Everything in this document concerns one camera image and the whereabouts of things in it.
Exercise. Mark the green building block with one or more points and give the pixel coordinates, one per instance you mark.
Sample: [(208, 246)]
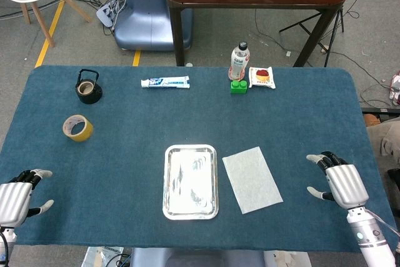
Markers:
[(239, 88)]

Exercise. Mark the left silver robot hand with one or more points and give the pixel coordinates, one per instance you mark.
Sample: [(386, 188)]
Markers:
[(12, 201)]

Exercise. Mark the black teapot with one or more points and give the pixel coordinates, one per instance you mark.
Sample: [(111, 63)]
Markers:
[(90, 96)]

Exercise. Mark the clear pink drink bottle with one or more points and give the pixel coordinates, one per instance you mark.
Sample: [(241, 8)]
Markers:
[(239, 60)]

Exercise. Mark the yellow tape roll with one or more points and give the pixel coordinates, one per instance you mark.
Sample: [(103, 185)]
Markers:
[(86, 132)]

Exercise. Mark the person in beige trousers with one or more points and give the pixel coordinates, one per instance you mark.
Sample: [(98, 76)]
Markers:
[(390, 142)]

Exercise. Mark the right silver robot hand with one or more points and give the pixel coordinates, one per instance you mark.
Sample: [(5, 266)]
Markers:
[(347, 185)]

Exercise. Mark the stainless steel tray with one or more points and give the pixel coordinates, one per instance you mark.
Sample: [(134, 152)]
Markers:
[(190, 182)]

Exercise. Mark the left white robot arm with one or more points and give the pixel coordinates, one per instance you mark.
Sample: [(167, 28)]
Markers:
[(6, 239)]

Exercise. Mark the white paper sheet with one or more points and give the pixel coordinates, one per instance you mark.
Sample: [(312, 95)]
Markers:
[(251, 179)]

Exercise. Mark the white blue toothpaste tube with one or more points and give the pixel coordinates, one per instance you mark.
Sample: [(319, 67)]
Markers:
[(165, 82)]

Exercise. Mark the white red snack packet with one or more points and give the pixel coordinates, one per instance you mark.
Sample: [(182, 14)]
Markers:
[(262, 77)]

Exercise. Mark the white crumpled bag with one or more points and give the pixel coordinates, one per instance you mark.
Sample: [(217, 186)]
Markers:
[(287, 259)]

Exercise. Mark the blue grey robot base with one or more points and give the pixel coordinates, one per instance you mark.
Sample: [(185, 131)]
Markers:
[(147, 20)]

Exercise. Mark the red white floor device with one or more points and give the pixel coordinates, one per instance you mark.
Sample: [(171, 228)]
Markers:
[(396, 88)]

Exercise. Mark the grey blue robot torso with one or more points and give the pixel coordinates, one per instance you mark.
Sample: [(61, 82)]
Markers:
[(193, 259)]

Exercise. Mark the clear plastic bag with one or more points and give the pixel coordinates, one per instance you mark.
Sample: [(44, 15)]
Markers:
[(100, 257)]

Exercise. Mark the white power strip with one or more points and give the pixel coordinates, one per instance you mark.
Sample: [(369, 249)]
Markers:
[(106, 13)]

